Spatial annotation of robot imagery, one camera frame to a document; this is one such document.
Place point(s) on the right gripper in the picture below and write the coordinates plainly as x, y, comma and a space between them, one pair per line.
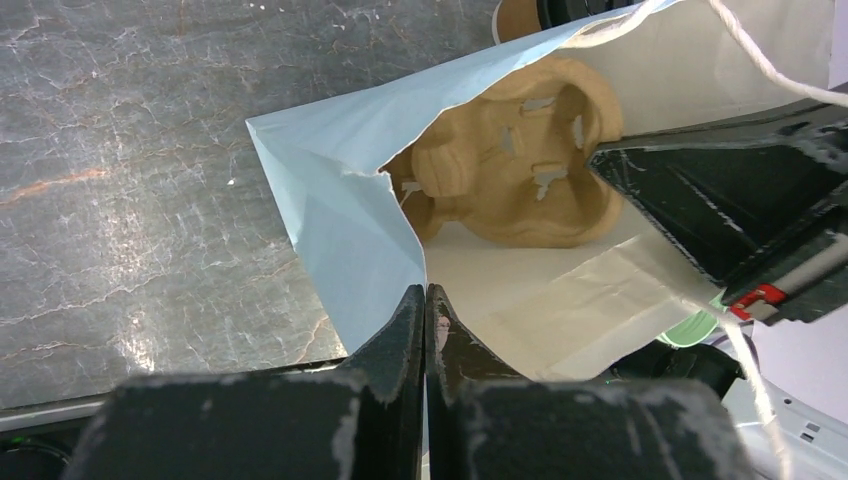
760, 210

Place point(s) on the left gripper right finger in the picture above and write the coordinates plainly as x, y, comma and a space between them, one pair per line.
488, 421

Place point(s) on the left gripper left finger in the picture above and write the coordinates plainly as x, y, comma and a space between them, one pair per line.
361, 419

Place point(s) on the light blue paper bag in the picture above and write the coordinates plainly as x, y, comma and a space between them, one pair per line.
672, 65

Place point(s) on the green cup holding straws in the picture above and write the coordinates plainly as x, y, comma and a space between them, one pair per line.
693, 330

